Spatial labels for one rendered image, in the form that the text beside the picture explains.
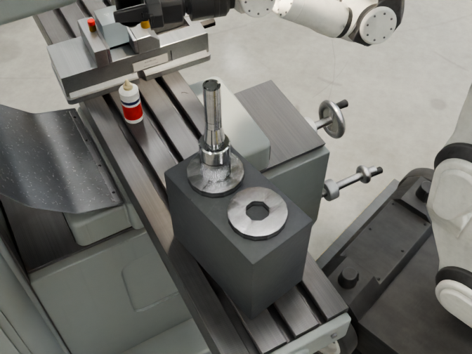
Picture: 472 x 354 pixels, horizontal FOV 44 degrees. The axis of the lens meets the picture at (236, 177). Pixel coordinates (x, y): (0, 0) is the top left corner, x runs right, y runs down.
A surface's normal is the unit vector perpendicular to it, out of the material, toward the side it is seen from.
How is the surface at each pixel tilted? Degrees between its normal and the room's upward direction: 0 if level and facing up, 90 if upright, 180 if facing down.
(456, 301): 90
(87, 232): 90
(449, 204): 90
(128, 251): 90
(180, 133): 0
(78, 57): 0
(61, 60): 0
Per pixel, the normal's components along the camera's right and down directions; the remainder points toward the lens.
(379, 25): 0.25, 0.58
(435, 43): 0.00, -0.62
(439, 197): -0.68, 0.58
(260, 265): 0.64, 0.60
